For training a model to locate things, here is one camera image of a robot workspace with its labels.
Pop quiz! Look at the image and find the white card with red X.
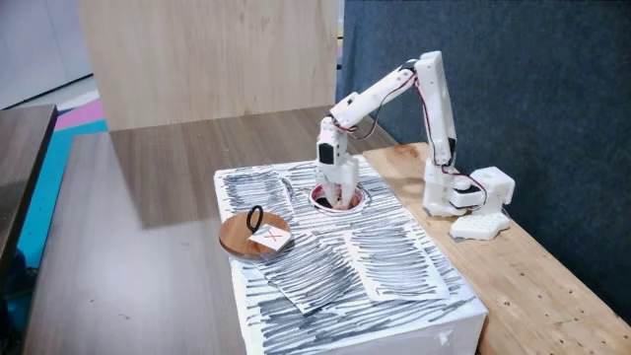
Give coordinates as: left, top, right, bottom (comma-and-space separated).
247, 223, 293, 252

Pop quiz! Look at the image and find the red and black arm cable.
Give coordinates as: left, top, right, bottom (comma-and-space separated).
333, 73, 489, 208

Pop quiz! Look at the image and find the red-rimmed cup hole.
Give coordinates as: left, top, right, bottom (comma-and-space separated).
309, 179, 369, 216

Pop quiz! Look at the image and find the dark blue fabric partition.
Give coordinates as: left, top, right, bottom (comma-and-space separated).
335, 0, 631, 324

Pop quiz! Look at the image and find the dark wood side table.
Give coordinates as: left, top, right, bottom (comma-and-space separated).
0, 104, 59, 292

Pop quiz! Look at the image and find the striped paper sheet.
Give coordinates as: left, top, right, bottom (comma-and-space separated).
255, 230, 367, 316
343, 224, 452, 304
221, 170, 296, 223

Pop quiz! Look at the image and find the light wood upright panel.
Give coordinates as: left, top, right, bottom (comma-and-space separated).
77, 0, 341, 132

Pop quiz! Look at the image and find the white box with black stripes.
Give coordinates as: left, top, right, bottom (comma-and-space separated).
213, 156, 489, 355

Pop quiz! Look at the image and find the round wooden lid, black loop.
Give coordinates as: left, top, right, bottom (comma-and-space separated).
218, 204, 293, 262

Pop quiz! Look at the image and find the light plywood board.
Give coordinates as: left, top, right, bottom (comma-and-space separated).
362, 142, 631, 355

